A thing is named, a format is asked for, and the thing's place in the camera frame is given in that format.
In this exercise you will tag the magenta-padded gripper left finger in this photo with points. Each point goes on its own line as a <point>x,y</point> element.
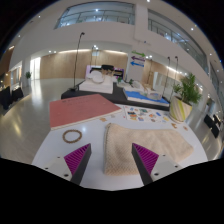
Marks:
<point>77,158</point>

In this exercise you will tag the white sign with coloured arrows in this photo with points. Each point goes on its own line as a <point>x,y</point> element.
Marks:
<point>136,63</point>

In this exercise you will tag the beige waffle towel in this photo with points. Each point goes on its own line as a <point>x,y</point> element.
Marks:
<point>146,146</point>

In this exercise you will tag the group of black chairs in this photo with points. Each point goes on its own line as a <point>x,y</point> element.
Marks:
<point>213,125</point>

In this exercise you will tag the pink flat board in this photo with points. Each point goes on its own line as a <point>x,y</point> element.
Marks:
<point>81,109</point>

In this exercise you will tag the purple-framed display screen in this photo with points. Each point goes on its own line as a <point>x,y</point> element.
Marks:
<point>116,70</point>

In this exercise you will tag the black display platform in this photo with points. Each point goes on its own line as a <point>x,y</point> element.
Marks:
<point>116,95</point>

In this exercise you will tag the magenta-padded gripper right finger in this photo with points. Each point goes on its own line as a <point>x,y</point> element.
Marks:
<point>146,158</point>

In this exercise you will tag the potted palm in striped pot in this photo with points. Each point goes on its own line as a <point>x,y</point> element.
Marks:
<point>180,108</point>

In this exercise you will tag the small flat wooden piece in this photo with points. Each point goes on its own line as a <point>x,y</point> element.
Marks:
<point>103,119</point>

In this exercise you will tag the white sheet with colourful stickers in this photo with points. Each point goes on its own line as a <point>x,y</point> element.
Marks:
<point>146,115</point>

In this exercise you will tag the small round wooden disc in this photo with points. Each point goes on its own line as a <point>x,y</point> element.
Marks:
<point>185,128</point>

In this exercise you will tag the white architectural model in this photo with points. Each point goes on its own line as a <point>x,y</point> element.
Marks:
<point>96,85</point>

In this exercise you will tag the model on blue base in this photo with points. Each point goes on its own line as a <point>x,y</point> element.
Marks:
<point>143,96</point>

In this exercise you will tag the black floor lamp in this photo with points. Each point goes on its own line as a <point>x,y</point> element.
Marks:
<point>74,88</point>

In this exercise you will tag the small golden wooden piece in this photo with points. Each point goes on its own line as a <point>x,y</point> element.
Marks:
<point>174,125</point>

